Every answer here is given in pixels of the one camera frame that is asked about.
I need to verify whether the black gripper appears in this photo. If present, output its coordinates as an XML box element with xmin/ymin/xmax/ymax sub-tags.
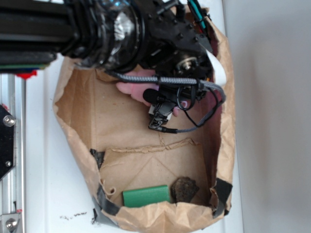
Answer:
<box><xmin>138</xmin><ymin>0</ymin><xmax>213</xmax><ymax>80</ymax></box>

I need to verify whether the pink plush bunny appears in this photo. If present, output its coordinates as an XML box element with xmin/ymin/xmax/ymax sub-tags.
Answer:
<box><xmin>115</xmin><ymin>70</ymin><xmax>190</xmax><ymax>117</ymax></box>

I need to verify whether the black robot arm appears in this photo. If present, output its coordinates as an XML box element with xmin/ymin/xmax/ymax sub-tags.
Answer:
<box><xmin>0</xmin><ymin>0</ymin><xmax>213</xmax><ymax>79</ymax></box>

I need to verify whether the brown paper bag tray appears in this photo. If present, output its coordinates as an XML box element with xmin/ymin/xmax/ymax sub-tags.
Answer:
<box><xmin>53</xmin><ymin>22</ymin><xmax>235</xmax><ymax>233</ymax></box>

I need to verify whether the dark brown rock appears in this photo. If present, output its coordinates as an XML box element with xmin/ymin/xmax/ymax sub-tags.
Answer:
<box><xmin>171</xmin><ymin>177</ymin><xmax>200</xmax><ymax>203</ymax></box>

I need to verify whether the green rectangular block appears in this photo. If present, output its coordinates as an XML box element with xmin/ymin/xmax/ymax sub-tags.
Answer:
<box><xmin>122</xmin><ymin>185</ymin><xmax>170</xmax><ymax>208</ymax></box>

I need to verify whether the grey braided cable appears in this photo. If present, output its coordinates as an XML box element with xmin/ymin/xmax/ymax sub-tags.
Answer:
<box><xmin>105</xmin><ymin>69</ymin><xmax>227</xmax><ymax>134</ymax></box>

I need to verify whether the small black camera module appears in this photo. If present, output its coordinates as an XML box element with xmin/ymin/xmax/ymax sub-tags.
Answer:
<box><xmin>143</xmin><ymin>88</ymin><xmax>177</xmax><ymax>134</ymax></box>

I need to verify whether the aluminium frame rail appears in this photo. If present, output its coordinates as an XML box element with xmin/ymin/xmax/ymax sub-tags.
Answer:
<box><xmin>0</xmin><ymin>74</ymin><xmax>25</xmax><ymax>233</ymax></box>

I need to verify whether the black metal bracket plate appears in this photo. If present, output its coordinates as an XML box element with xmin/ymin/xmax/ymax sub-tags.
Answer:
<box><xmin>0</xmin><ymin>105</ymin><xmax>16</xmax><ymax>181</ymax></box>

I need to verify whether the silver corner bracket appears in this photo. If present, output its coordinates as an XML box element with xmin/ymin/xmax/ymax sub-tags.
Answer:
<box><xmin>0</xmin><ymin>213</ymin><xmax>23</xmax><ymax>233</ymax></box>

